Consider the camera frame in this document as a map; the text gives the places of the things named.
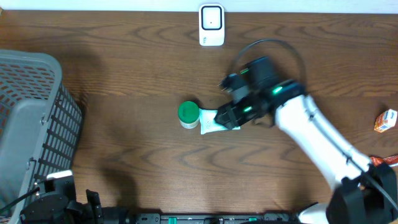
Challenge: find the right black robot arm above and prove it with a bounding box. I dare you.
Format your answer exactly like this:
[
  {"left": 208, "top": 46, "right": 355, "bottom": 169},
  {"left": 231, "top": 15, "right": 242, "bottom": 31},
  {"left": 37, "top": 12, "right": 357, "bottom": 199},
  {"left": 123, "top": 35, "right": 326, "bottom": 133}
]
[{"left": 215, "top": 57, "right": 397, "bottom": 223}]

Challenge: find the white barcode scanner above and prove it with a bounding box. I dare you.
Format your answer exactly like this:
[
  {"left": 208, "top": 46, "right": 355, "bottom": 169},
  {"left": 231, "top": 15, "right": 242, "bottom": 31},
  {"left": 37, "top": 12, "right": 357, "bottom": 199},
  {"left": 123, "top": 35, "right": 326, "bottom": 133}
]
[{"left": 198, "top": 4, "right": 225, "bottom": 47}]

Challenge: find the teal wet wipes pack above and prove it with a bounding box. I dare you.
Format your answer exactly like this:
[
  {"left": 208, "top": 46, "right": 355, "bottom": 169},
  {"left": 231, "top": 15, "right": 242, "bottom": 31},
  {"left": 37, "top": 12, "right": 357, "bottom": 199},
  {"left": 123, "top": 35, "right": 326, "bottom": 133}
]
[{"left": 199, "top": 109, "right": 228, "bottom": 135}]

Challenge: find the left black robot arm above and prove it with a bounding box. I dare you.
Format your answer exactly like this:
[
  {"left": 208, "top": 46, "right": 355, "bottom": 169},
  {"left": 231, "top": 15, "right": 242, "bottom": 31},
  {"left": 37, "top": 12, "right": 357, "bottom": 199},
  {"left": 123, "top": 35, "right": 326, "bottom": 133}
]
[{"left": 20, "top": 175, "right": 104, "bottom": 223}]

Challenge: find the orange Kleenex tissue pack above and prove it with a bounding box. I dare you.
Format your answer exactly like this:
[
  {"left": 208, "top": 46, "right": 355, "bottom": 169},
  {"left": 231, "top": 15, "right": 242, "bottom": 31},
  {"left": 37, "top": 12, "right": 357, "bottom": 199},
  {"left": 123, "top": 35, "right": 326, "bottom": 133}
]
[{"left": 374, "top": 109, "right": 397, "bottom": 133}]

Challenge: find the red Top chocolate bar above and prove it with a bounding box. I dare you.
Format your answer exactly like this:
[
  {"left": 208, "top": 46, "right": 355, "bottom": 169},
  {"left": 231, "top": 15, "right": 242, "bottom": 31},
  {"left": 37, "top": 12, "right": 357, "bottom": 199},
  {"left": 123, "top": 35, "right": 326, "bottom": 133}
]
[{"left": 370, "top": 154, "right": 398, "bottom": 167}]

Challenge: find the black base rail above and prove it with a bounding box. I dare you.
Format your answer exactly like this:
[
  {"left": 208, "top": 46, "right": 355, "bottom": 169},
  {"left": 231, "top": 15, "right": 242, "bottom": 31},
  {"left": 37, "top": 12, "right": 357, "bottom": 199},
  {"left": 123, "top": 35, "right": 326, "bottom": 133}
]
[{"left": 102, "top": 212, "right": 299, "bottom": 224}]

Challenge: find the grey plastic mesh basket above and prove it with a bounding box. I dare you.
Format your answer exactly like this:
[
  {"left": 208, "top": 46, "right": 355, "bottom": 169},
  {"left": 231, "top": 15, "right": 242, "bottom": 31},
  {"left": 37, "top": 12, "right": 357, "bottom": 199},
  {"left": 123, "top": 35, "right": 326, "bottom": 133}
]
[{"left": 1, "top": 50, "right": 83, "bottom": 223}]

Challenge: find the green lid jar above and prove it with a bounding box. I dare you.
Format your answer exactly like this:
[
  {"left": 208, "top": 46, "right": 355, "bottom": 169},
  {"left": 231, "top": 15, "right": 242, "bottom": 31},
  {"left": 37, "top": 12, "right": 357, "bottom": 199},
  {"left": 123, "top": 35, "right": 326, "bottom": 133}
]
[{"left": 178, "top": 101, "right": 200, "bottom": 129}]

